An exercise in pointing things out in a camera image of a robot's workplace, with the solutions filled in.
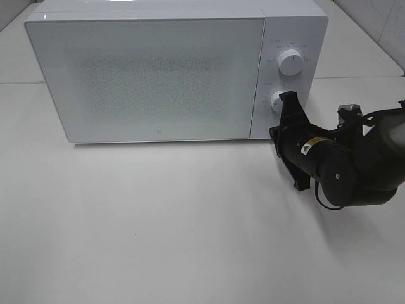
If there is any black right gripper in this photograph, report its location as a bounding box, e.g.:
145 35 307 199
269 91 363 210

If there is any white timer knob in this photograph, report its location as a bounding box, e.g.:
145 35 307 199
268 90 286 113

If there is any white microwave door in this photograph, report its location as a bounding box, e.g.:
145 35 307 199
26 18 264 144

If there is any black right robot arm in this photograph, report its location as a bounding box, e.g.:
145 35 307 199
269 91 404 210

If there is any upper white power knob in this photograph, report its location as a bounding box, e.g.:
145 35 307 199
276 47 304 77

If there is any white microwave oven body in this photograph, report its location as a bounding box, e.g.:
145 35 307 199
25 1 328 140

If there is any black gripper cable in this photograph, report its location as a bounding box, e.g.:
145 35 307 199
313 180 342 211

